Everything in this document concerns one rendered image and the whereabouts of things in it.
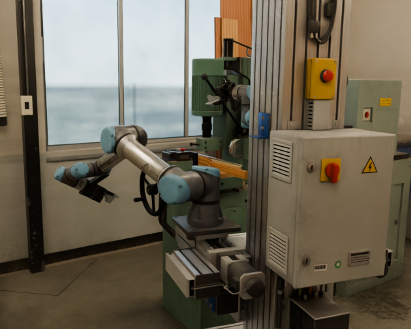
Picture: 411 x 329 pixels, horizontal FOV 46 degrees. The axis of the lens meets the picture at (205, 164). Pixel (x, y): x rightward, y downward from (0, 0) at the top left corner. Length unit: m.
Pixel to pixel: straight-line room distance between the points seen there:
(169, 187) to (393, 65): 3.25
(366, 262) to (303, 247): 0.25
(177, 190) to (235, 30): 2.70
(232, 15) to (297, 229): 3.11
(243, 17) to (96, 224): 2.18
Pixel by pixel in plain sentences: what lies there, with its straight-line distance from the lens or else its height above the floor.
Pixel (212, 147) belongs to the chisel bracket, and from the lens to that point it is 2.70.
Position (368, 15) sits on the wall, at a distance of 4.91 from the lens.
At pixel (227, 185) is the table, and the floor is 0.86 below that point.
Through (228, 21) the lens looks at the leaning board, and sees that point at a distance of 4.27.
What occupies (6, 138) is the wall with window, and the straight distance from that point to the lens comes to 3.57.
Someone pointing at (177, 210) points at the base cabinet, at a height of 0.66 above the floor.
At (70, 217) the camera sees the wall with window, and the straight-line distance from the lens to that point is 3.81.
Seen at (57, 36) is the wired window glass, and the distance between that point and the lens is 3.74.
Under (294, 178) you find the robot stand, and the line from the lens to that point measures 1.47.
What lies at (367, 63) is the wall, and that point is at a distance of 4.86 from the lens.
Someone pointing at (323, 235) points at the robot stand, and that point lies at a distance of 1.53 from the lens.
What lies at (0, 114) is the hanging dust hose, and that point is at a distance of 3.36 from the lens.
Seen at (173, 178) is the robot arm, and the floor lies 1.03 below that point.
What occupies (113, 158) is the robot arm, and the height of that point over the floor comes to 1.02.
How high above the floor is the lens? 1.39
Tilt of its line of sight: 10 degrees down
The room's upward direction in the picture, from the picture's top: 1 degrees clockwise
